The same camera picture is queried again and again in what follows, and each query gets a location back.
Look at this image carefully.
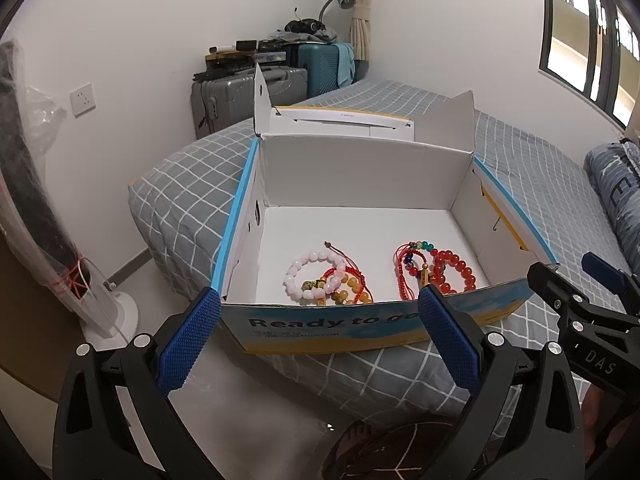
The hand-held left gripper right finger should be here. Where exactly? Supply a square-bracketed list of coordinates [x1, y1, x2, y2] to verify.
[416, 285, 586, 480]

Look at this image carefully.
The thin red cord bracelet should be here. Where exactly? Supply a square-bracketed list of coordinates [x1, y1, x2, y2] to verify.
[322, 241, 368, 291]

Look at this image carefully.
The pile of dark devices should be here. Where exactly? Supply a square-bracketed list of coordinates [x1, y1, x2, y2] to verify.
[204, 37, 287, 75]

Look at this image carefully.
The multicoloured bead bracelet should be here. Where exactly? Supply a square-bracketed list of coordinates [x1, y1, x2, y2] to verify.
[404, 241, 438, 277]

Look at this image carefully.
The blue cloth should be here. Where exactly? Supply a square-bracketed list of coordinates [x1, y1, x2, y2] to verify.
[334, 44, 357, 87]

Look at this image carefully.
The black headset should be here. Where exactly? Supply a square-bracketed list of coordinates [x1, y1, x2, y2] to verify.
[285, 19, 326, 36]

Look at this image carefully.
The teal suitcase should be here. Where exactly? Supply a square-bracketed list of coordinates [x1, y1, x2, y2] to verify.
[295, 42, 357, 100]

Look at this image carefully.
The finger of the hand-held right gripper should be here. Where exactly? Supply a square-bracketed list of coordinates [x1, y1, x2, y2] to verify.
[527, 260, 596, 322]
[581, 252, 640, 311]

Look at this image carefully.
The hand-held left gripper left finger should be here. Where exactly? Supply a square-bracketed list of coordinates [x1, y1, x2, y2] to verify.
[52, 286, 223, 480]

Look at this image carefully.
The grey checked bed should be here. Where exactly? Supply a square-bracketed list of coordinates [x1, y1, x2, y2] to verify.
[127, 80, 640, 421]

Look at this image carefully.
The white wall socket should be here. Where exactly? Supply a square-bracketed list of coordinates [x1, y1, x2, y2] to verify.
[69, 83, 97, 116]

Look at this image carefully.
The folded blue-grey printed quilt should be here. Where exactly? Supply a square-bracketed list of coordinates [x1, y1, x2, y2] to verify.
[584, 140, 640, 281]

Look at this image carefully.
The beige curtain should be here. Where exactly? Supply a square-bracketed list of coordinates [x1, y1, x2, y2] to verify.
[348, 0, 376, 83]

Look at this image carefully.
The pink bead bracelet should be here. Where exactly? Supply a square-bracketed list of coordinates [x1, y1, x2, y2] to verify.
[283, 249, 348, 298]

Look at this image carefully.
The wooden and jade bead bracelet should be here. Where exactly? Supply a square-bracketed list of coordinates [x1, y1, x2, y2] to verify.
[300, 274, 375, 307]

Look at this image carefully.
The grey suitcase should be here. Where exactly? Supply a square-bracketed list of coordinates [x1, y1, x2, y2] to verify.
[191, 66, 308, 141]

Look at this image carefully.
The plastic wrapped standing fan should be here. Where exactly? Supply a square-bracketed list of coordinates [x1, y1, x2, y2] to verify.
[0, 37, 140, 348]

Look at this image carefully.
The red bead bracelet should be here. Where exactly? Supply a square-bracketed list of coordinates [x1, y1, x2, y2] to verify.
[427, 249, 478, 295]

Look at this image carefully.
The dark framed window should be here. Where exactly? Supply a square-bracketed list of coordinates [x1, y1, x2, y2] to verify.
[537, 0, 640, 133]

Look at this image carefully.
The red cord bracelet gold tube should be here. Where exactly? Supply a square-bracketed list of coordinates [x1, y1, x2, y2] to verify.
[393, 242, 431, 302]

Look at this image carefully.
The dark slipper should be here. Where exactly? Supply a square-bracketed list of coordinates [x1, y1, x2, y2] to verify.
[320, 419, 463, 480]

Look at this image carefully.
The blue white cardboard box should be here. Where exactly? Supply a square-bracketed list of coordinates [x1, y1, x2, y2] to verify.
[211, 62, 560, 357]

